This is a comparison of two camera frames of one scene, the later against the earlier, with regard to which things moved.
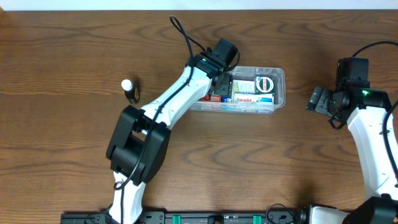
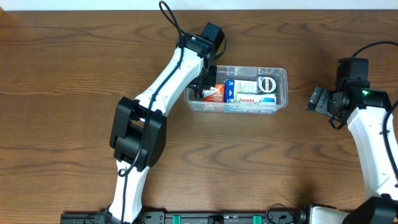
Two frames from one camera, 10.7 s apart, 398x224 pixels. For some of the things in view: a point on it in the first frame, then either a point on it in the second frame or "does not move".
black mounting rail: (283, 217) does not move
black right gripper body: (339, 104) does not move
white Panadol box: (253, 99) does not move
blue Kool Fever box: (228, 104) to (233, 87)
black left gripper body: (222, 86) to (204, 82)
